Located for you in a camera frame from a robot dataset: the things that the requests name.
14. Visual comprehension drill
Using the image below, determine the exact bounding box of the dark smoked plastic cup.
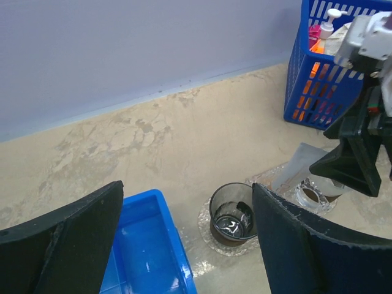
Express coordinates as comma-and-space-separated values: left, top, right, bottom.
209, 183, 257, 247

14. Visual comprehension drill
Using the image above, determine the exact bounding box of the clear textured acrylic tray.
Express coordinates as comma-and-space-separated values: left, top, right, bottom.
197, 162, 307, 257

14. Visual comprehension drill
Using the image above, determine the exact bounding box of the blue shopping basket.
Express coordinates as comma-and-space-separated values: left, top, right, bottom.
284, 0, 391, 130

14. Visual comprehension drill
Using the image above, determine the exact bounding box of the small red box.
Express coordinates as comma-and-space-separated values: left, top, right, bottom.
308, 24, 321, 49

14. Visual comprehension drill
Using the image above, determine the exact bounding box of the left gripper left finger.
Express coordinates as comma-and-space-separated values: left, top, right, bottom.
1, 181, 123, 293

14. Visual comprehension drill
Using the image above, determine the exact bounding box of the white pump bottle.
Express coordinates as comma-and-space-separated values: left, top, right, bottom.
319, 9, 347, 40

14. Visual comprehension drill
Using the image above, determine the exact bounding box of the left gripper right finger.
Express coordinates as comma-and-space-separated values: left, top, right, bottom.
252, 183, 391, 293

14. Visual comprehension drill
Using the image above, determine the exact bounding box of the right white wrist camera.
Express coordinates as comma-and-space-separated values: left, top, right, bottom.
334, 11, 391, 74

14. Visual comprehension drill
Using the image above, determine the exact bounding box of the white toothpaste tube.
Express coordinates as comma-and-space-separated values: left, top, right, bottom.
271, 143, 327, 195

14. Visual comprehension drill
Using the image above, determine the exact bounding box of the blue plastic bin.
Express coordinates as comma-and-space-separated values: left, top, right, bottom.
100, 189, 197, 294

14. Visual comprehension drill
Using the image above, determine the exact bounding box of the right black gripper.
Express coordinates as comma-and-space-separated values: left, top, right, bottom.
308, 72, 392, 198

